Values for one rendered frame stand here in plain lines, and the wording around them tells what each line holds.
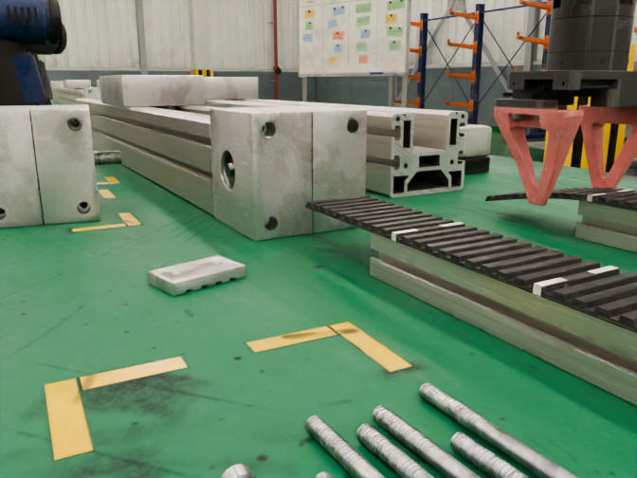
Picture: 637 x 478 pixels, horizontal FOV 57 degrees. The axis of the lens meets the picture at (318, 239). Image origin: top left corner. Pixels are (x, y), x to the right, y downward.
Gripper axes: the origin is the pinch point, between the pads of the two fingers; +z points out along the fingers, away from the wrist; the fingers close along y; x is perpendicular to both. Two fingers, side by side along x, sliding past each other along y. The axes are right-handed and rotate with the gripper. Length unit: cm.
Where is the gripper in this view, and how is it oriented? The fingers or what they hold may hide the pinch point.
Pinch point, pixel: (572, 190)
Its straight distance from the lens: 51.8
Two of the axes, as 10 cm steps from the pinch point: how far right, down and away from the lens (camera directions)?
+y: -8.7, 1.2, -4.7
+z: 0.0, 9.7, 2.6
